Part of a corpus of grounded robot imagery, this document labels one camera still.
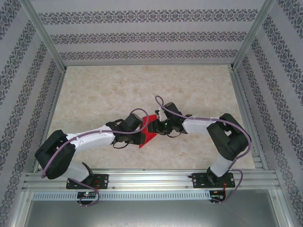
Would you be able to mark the red paper sheet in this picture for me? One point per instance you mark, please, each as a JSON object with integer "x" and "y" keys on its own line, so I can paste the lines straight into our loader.
{"x": 150, "y": 139}

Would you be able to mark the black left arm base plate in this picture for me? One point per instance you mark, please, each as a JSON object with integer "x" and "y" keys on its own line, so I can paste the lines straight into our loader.
{"x": 103, "y": 181}

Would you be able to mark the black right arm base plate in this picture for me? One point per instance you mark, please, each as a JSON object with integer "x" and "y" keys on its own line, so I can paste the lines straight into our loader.
{"x": 198, "y": 180}

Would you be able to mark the grey metal panel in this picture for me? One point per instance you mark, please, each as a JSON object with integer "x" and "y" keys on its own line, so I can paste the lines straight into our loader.
{"x": 151, "y": 215}

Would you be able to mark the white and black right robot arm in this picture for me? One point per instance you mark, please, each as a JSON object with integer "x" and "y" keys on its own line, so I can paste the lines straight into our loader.
{"x": 194, "y": 125}

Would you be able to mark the aluminium mounting rail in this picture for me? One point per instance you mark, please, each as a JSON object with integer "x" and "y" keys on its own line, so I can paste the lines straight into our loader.
{"x": 151, "y": 179}

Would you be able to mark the aluminium side rail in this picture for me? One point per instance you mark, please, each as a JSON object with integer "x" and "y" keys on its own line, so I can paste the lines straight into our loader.
{"x": 242, "y": 101}
{"x": 56, "y": 101}

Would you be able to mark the aluminium frame post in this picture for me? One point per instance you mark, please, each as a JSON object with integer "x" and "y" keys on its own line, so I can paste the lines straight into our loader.
{"x": 42, "y": 33}
{"x": 254, "y": 33}

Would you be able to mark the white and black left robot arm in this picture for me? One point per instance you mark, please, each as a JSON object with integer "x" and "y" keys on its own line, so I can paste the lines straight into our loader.
{"x": 90, "y": 139}

